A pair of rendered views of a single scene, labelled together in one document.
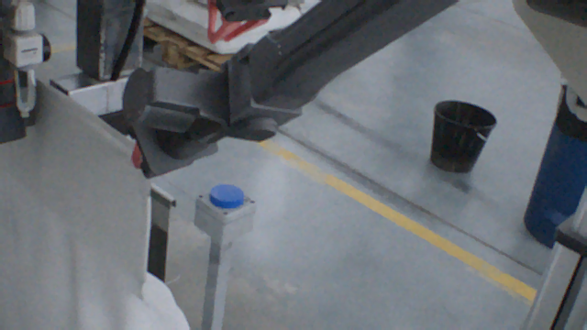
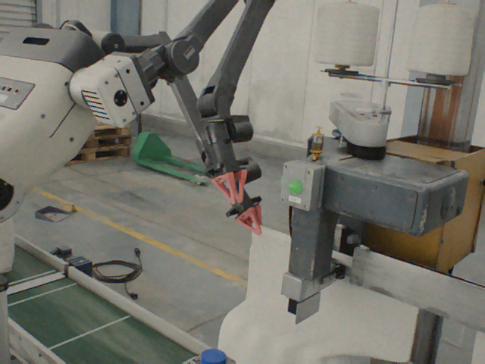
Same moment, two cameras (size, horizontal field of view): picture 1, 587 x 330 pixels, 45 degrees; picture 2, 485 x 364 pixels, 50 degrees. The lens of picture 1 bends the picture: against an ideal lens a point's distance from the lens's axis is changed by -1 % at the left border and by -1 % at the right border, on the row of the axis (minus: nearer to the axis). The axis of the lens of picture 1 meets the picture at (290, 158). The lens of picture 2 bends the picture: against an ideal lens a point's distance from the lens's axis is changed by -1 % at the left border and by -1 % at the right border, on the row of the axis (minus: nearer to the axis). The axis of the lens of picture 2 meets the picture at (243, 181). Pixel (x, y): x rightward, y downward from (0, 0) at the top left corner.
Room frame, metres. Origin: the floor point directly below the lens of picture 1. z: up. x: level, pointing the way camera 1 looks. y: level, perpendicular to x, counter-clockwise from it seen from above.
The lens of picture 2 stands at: (2.16, 0.17, 1.56)
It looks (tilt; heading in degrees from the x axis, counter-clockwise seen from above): 15 degrees down; 181
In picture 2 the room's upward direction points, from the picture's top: 4 degrees clockwise
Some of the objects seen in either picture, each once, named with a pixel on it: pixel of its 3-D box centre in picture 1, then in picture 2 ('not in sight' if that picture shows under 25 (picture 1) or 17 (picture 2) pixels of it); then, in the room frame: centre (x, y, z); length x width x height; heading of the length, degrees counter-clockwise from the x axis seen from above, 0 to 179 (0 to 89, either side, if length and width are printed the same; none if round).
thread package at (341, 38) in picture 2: not in sight; (345, 36); (0.70, 0.37, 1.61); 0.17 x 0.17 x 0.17
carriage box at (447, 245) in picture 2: not in sight; (421, 200); (0.75, 0.63, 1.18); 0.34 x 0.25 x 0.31; 142
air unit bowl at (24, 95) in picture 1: (24, 87); not in sight; (0.84, 0.36, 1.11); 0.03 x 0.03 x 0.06
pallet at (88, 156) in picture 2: not in sight; (73, 150); (-4.47, -2.24, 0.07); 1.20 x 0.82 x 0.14; 140
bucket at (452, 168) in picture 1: (459, 137); not in sight; (3.08, -0.76, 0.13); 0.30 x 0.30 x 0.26
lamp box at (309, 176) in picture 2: not in sight; (302, 184); (1.08, 0.26, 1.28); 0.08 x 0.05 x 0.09; 52
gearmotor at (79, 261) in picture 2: not in sight; (66, 263); (-0.43, -0.82, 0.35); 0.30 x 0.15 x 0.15; 52
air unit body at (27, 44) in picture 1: (25, 60); not in sight; (0.84, 0.36, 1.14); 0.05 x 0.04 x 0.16; 142
